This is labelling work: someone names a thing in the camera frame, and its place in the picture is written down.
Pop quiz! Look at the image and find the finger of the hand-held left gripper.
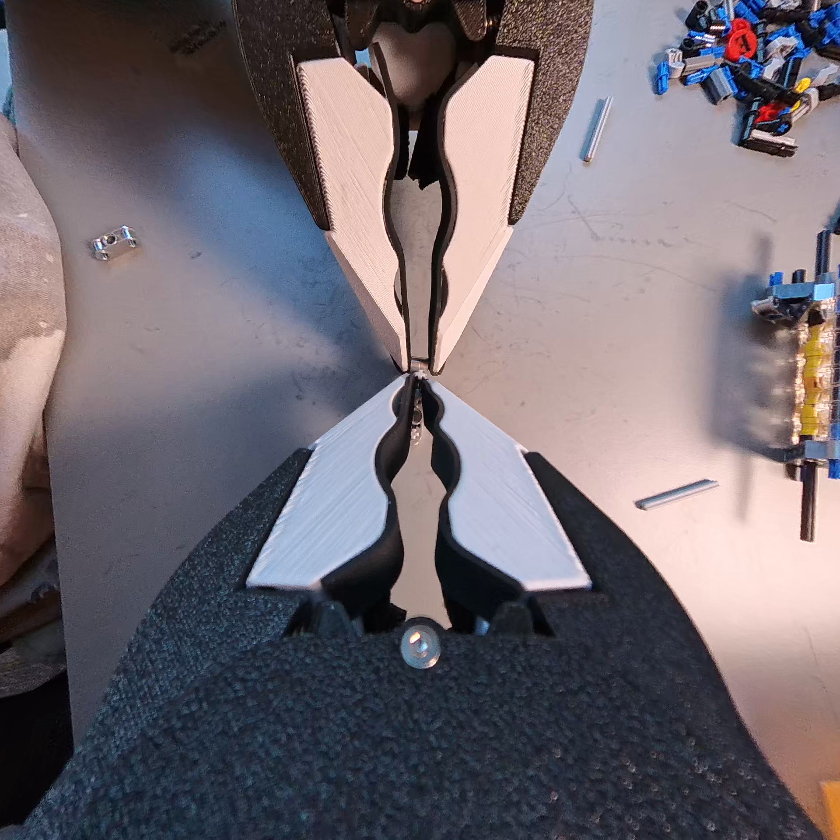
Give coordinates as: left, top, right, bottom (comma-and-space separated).
296, 54, 412, 372
430, 50, 538, 372

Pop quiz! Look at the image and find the thin grey axle rod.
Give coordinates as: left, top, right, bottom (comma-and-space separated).
581, 96, 616, 165
634, 478, 721, 511

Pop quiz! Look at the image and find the grey desk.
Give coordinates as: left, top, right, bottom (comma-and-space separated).
7, 0, 840, 815

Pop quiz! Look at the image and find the yellow and clear brick model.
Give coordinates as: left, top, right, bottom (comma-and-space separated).
750, 229, 840, 543

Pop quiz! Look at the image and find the pile of blue brick pieces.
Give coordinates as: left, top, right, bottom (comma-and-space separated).
653, 0, 840, 160

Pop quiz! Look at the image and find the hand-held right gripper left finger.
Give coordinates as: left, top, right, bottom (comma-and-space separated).
246, 378, 416, 599

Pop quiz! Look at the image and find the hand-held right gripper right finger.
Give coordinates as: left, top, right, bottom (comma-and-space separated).
420, 378, 593, 599

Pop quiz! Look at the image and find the small silver brick connector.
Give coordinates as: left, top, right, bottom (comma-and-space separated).
87, 225, 141, 262

